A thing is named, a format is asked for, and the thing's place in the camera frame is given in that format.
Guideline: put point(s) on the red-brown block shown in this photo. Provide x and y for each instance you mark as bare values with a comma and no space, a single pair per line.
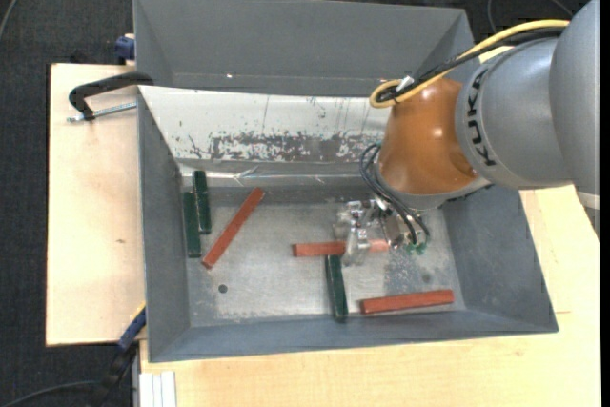
317,249
233,228
407,301

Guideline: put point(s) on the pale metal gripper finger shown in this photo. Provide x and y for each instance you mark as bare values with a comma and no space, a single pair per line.
356,250
347,220

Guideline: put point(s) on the dark green flat block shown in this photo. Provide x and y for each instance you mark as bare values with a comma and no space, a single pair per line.
202,200
192,231
336,288

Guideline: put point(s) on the grey metal bin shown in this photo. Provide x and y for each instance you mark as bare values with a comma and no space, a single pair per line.
286,52

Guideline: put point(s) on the pale wood board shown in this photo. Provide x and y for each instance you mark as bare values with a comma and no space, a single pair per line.
93,214

